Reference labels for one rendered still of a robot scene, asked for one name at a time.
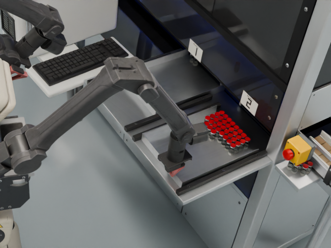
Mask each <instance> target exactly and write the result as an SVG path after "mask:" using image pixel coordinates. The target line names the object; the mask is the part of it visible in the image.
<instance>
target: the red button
mask: <svg viewBox="0 0 331 248"><path fill-rule="evenodd" d="M282 156H283V158H284V159H285V160H288V161H289V160H291V159H293V157H294V154H293V152H292V151H291V150H290V149H285V150H284V151H283V153H282Z"/></svg>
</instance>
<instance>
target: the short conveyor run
mask: <svg viewBox="0 0 331 248"><path fill-rule="evenodd" d="M308 139H309V140H310V141H311V142H312V143H313V144H314V145H315V146H316V149H315V151H314V153H313V156H312V158H311V159H310V160H309V161H311V162H312V163H313V166H312V170H313V171H314V172H315V173H316V174H317V175H318V176H319V177H320V178H321V179H320V181H319V182H317V184H318V185H319V186H320V187H321V188H322V189H323V190H324V191H325V192H326V193H327V194H328V195H329V196H330V197H331V137H330V136H329V135H328V134H327V133H326V132H325V131H323V130H322V132H321V135H319V136H317V137H315V138H313V137H312V136H310V137H309V138H308ZM309 161H308V162H309Z"/></svg>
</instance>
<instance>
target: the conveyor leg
mask: <svg viewBox="0 0 331 248"><path fill-rule="evenodd" d="M330 226H331V197H329V199H328V201H327V203H326V205H325V207H324V210H323V212H322V214H321V216H320V218H319V220H318V222H317V224H316V226H315V228H314V230H313V232H312V234H311V236H310V238H309V240H308V242H307V244H306V246H305V248H319V247H320V245H321V243H322V241H323V239H324V237H325V235H326V233H327V232H328V230H329V228H330Z"/></svg>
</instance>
